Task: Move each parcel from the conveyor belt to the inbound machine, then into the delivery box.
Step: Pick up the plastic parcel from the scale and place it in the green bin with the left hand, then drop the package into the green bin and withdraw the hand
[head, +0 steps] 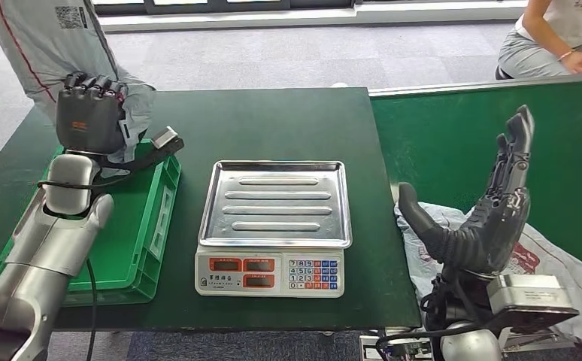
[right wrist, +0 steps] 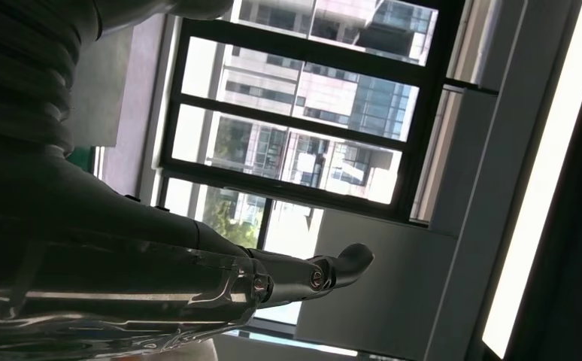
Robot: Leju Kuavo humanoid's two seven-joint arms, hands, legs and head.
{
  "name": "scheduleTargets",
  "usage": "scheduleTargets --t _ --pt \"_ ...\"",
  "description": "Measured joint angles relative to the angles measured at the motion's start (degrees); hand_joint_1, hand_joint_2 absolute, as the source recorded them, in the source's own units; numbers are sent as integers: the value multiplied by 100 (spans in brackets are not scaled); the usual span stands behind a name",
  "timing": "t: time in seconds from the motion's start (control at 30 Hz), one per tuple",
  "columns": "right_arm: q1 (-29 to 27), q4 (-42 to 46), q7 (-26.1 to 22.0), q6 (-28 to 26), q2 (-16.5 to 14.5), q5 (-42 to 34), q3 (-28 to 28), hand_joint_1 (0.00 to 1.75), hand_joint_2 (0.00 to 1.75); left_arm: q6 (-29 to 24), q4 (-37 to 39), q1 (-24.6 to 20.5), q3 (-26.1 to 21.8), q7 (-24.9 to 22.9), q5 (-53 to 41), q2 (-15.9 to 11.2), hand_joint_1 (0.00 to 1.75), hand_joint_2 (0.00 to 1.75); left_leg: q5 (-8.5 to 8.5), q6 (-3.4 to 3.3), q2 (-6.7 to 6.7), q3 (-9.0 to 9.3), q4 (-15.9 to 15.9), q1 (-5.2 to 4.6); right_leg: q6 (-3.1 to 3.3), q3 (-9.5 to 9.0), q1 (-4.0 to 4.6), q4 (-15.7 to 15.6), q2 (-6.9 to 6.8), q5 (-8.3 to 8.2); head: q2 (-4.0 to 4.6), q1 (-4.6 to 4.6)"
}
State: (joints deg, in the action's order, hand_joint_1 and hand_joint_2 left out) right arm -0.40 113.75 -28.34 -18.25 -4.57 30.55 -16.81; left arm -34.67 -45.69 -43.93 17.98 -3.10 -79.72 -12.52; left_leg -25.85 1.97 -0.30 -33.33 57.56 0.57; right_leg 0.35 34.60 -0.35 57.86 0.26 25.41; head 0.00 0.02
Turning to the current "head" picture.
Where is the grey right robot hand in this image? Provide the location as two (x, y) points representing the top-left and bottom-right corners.
(398, 105), (536, 278)

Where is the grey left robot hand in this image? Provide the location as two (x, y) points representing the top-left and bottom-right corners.
(56, 71), (129, 156)

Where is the dark window frame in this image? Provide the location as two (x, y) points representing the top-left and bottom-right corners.
(86, 0), (531, 16)

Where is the steel weighing tray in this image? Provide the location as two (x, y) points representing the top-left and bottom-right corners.
(198, 159), (353, 249)

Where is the white electronic scale body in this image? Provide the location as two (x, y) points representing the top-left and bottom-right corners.
(194, 244), (346, 299)

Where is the dark green table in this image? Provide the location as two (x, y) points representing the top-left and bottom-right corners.
(0, 87), (423, 332)

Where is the green conveyor belt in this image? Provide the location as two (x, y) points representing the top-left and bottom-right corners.
(370, 79), (582, 285)

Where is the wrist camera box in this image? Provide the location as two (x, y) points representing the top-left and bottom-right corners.
(99, 126), (186, 174)
(485, 274), (580, 335)

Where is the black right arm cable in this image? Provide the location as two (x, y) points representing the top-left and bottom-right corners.
(375, 326), (491, 356)

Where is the person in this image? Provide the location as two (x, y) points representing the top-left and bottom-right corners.
(495, 0), (582, 80)

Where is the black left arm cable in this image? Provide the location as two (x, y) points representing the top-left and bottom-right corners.
(37, 149), (172, 361)

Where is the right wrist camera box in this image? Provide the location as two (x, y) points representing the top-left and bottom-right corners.
(485, 274), (580, 335)

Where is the green plastic crate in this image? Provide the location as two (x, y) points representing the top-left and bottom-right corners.
(0, 139), (183, 306)

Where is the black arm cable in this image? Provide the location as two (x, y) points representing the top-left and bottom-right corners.
(37, 149), (172, 361)
(375, 326), (491, 356)

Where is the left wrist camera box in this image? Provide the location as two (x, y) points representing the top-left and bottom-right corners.
(99, 126), (186, 174)

